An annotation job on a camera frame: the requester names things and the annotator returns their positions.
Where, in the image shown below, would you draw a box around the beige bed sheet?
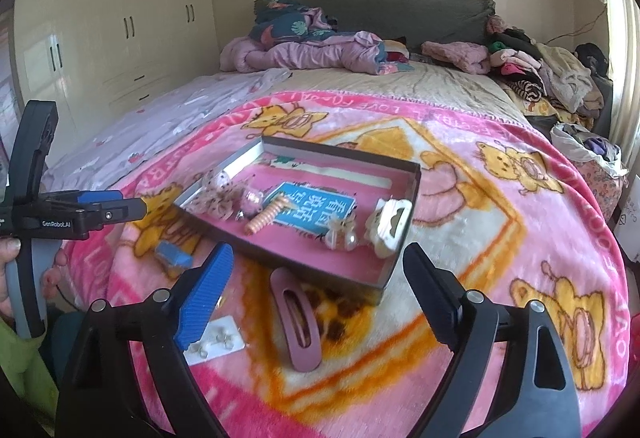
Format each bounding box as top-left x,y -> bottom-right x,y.
250,58 -> 526,119

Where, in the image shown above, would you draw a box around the white cardboard box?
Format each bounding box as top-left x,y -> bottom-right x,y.
612,198 -> 640,264

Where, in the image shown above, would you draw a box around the dotted tulle bow hair clip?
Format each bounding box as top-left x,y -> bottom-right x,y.
187,168 -> 246,221

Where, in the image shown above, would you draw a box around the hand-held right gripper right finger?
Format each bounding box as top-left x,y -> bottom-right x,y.
402,242 -> 583,438

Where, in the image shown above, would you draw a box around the small pink hair clip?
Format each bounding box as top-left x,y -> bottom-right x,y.
239,185 -> 266,219

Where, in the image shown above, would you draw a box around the orange spiral hair tie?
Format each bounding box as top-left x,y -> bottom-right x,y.
244,197 -> 292,235

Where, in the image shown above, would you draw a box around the pale printed bed sheet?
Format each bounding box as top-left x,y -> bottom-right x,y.
42,68 -> 291,184

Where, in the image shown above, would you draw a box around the small blue item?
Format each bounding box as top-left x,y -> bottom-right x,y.
154,241 -> 193,269

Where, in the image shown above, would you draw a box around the thin wall cable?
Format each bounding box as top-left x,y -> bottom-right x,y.
555,11 -> 603,39

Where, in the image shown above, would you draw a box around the person's left hand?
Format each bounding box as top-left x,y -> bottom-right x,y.
0,239 -> 69,319

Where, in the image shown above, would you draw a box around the white claw hair clip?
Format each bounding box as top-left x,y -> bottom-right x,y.
361,198 -> 415,260

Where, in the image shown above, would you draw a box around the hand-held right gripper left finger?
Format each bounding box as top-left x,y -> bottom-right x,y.
54,241 -> 236,438

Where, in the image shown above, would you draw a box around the pink fuzzy garment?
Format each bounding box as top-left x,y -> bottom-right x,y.
421,41 -> 493,75

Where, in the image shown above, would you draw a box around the pink printed blanket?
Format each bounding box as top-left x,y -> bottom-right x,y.
42,88 -> 628,438

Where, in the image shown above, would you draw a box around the white earring card with studs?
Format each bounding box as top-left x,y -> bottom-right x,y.
182,315 -> 247,365

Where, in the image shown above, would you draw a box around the pink crumpled quilt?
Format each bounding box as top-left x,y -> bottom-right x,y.
220,32 -> 396,75

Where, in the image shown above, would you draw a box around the dark floral pillow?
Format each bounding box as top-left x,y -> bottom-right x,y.
252,1 -> 336,42

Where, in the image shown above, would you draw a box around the pale curtain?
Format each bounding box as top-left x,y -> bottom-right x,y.
595,0 -> 640,154

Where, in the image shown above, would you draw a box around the cream wardrobe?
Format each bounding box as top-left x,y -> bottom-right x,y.
10,0 -> 221,144

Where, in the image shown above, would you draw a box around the grey cardboard box pink inside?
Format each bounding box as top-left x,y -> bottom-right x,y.
172,135 -> 422,306

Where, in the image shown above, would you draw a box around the mauve snap hair clip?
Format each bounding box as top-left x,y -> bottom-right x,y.
270,267 -> 325,373

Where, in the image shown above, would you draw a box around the grey padded headboard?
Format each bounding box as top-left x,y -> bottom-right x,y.
254,0 -> 496,50

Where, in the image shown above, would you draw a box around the white bag of clothes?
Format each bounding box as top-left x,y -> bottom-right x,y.
550,123 -> 628,219

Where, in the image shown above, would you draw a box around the pile of mixed clothes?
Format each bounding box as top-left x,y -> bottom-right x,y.
487,16 -> 608,114

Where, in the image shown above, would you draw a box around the blue printed card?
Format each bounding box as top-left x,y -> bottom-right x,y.
262,181 -> 357,235

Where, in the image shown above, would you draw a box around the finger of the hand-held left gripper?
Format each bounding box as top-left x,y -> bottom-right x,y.
75,189 -> 124,205
87,197 -> 149,225

